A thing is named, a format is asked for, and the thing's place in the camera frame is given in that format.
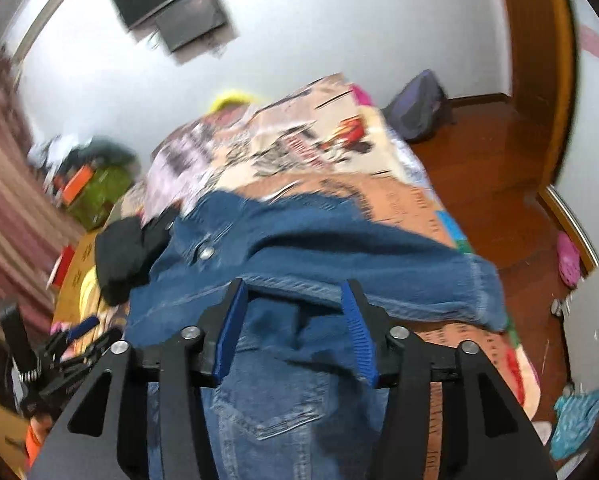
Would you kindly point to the orange box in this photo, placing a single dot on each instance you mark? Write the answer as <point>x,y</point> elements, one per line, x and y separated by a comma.
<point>77,185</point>

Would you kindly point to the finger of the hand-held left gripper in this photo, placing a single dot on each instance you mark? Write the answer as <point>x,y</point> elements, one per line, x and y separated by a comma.
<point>92,347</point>
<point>82,326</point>

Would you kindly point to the pink slipper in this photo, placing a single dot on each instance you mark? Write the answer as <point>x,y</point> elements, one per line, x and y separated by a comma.
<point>568,260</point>

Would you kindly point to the white crumpled cloth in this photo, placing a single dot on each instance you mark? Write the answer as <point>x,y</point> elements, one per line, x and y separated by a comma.
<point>54,150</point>

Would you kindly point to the pink cloth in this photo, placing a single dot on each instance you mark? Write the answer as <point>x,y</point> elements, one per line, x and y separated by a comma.
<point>363,95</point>

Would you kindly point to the wooden door frame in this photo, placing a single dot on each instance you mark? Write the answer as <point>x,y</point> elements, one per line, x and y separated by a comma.
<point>539,60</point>

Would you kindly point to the white furniture panel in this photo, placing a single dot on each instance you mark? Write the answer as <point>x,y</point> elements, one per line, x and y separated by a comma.
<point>594,335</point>

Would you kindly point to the teal patterned cloth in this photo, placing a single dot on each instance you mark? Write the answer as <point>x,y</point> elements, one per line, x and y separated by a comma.
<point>579,425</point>

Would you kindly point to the grey purple backpack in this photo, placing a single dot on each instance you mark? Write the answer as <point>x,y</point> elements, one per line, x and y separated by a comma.
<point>419,110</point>

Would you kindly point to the red white box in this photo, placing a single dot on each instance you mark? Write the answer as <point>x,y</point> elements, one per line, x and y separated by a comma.
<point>62,267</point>

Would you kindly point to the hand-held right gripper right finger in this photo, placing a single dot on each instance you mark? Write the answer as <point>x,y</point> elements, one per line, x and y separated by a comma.
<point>359,330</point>

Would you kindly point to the wooden lap desk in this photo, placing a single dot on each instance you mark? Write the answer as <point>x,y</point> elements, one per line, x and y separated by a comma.
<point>82,260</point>

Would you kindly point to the blue denim jeans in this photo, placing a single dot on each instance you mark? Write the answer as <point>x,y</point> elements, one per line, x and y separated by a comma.
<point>304,240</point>

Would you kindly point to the black cloth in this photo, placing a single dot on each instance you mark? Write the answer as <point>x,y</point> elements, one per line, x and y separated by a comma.
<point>119,255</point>

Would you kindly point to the printed blanket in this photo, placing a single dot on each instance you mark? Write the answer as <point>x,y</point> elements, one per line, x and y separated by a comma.
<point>329,125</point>

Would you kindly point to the orange cloth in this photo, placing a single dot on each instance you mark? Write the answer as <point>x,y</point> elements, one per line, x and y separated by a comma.
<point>37,442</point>

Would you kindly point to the green patterned cloth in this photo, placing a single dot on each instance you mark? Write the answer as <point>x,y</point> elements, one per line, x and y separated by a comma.
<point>104,195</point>

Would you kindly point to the striped red curtain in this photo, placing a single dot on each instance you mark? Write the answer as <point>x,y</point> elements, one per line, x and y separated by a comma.
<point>9,200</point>

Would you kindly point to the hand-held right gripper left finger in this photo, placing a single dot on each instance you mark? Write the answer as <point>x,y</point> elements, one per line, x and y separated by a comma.
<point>229,327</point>

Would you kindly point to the small black wall monitor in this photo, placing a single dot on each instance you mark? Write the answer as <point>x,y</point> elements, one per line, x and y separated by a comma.
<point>192,22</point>

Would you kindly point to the yellow cloth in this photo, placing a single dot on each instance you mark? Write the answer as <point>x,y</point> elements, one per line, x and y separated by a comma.
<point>90,292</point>

